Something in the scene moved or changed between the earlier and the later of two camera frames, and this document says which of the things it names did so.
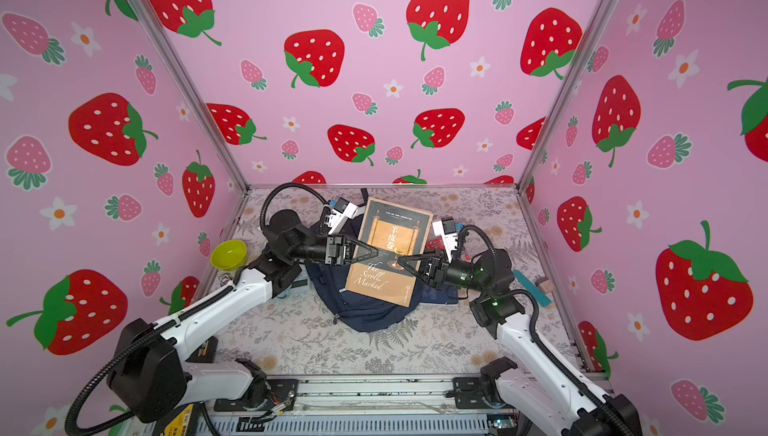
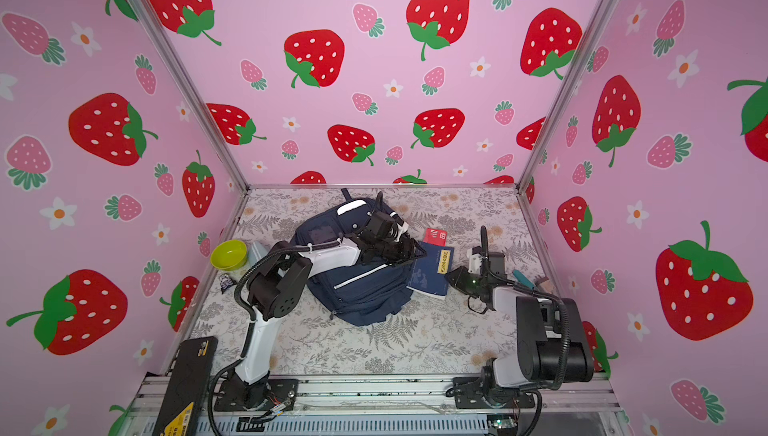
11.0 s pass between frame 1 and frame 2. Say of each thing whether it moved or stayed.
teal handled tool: stayed
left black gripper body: moved
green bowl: stayed
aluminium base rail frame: stayed
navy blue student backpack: moved
